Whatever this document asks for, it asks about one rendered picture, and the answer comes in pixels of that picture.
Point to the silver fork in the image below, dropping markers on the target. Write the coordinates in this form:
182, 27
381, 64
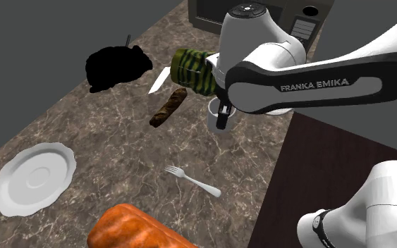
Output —
198, 183

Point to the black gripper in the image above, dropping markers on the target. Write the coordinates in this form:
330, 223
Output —
223, 115

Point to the brown mottled bread stick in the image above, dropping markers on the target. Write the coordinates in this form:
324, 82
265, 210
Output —
168, 108

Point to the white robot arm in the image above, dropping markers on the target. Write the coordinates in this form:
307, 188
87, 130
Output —
260, 44

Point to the black lumpy object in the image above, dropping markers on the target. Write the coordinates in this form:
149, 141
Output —
115, 67

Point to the orange-brown bread loaf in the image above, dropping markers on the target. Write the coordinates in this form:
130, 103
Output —
129, 228

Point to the white scalloped plate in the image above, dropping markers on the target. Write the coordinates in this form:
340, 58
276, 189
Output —
33, 180

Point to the green striped round object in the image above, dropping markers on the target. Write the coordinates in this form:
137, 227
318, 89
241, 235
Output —
189, 70

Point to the white cup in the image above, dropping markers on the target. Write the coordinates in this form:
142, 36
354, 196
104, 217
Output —
213, 124

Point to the grey microwave oven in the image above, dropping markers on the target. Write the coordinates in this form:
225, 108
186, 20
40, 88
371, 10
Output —
206, 13

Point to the dark maroon robot stand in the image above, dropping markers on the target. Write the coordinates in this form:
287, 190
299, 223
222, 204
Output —
322, 171

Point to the white knife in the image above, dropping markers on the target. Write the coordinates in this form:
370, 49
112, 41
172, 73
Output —
159, 80

